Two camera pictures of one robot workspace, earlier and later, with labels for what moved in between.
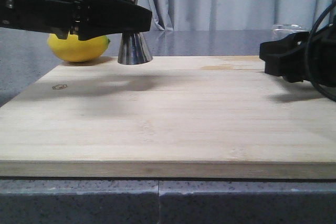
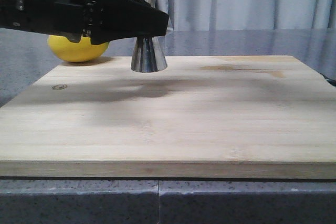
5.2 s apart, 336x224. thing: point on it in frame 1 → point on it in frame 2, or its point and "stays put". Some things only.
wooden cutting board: [191, 117] stays put
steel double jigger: [134, 49] → [147, 56]
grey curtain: [225, 1] stays put
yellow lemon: [72, 49] stays put
